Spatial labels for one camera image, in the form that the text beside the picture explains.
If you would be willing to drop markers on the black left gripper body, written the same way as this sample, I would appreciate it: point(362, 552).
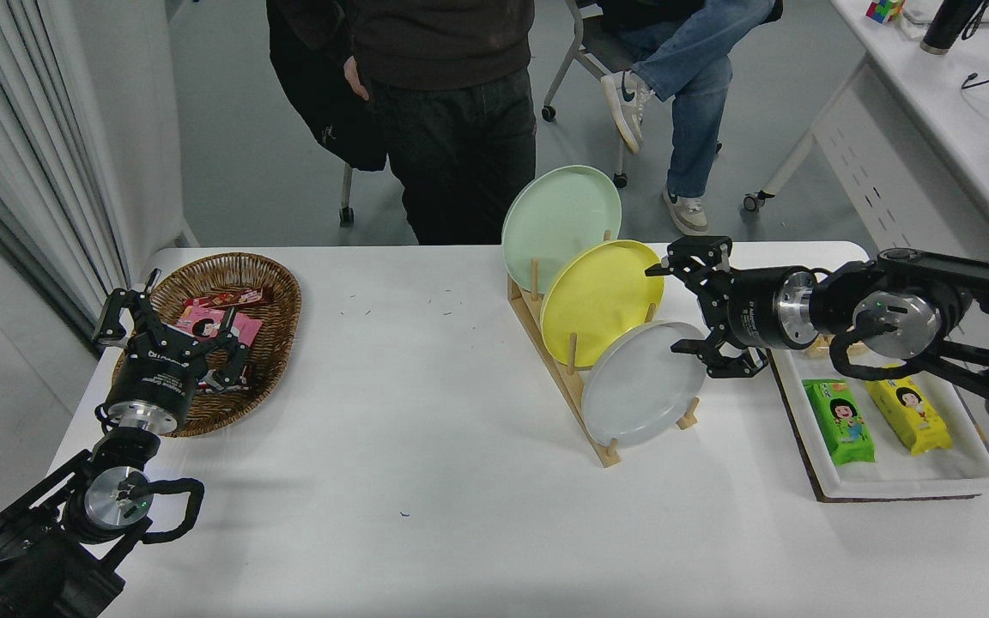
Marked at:
point(155, 382)

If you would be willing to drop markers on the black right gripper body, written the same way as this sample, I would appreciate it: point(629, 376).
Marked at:
point(748, 309)

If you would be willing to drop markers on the grey plate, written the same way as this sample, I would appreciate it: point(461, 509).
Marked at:
point(640, 386)

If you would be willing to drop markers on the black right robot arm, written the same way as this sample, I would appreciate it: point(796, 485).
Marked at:
point(975, 283)

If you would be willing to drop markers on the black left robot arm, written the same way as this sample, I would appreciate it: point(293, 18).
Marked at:
point(22, 558)

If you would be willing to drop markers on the yellow plate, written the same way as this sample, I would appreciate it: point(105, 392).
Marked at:
point(602, 296)

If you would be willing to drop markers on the pale green plate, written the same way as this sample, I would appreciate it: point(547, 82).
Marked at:
point(559, 215)

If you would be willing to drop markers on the wooden plate rack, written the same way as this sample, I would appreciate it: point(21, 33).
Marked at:
point(565, 382)

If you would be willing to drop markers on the standing person's hand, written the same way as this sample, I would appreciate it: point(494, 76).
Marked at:
point(355, 79)

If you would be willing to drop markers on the pink snack packet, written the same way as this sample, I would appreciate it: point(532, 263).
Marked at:
point(203, 324)

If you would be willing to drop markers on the dark red snack bar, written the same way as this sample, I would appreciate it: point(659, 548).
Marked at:
point(228, 299)

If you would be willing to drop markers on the brown wicker basket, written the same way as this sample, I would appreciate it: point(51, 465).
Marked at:
point(271, 292)

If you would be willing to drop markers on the clear packet of tan snacks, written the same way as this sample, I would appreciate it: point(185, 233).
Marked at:
point(816, 348)

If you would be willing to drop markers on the green snack packet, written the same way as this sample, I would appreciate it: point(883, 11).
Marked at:
point(842, 421)

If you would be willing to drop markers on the seated person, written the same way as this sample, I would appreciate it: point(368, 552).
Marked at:
point(700, 86)

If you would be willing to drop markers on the yellow snack packet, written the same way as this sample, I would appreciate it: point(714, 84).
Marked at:
point(911, 416)

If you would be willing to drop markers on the white rectangular tray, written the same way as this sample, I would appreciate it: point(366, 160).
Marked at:
point(889, 476)

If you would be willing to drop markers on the chair leg with caster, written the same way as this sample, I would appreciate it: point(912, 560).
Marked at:
point(346, 193)

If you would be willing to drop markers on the grey wheeled office chair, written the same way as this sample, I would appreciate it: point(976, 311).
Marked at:
point(610, 51)

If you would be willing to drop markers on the white desk with perforated panel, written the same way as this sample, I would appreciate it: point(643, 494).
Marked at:
point(932, 172)

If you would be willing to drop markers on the pale pleated curtain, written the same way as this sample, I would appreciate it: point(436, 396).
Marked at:
point(14, 129)

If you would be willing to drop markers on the standing person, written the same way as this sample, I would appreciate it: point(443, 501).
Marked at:
point(452, 129)

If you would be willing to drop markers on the colourful puzzle cube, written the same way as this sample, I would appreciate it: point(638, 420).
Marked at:
point(882, 10)

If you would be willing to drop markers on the black flask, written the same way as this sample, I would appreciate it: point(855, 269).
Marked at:
point(945, 26)

